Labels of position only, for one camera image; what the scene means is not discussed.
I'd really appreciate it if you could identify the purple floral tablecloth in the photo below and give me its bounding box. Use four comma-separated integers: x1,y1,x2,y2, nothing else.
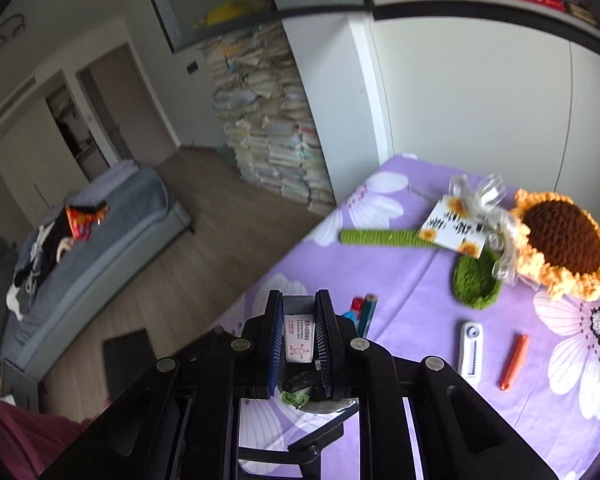
220,155,600,479

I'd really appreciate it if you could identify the yellow plush toy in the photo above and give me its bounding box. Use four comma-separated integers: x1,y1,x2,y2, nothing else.
200,0,273,27

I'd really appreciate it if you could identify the sunflower gift card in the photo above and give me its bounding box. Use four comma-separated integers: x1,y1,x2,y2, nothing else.
418,195,486,259

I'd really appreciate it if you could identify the green crochet leaf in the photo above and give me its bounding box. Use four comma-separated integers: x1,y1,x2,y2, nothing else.
452,248,502,310

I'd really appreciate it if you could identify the orange marker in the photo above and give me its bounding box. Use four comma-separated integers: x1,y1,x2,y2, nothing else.
500,334,530,391

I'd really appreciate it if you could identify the blue pen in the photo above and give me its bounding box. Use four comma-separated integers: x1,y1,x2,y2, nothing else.
342,311,358,323

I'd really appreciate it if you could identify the crochet sunflower head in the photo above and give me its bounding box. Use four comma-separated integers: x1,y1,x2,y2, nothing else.
510,188,600,301

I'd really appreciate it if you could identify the green crochet stem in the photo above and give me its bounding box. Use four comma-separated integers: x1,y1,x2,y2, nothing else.
338,229,437,248

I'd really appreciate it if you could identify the tall stack of books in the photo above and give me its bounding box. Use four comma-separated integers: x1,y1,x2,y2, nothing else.
200,22,336,217

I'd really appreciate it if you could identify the grey sofa bed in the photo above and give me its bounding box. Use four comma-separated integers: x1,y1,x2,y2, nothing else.
0,159,192,382

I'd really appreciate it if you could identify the red gel pen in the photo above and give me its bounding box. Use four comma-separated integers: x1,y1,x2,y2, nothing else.
350,297,364,316

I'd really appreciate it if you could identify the white bookshelf cabinet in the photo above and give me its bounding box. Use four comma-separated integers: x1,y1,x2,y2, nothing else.
275,0,600,214

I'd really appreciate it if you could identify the translucent white ribbon bow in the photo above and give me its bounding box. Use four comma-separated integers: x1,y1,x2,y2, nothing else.
449,174,540,290

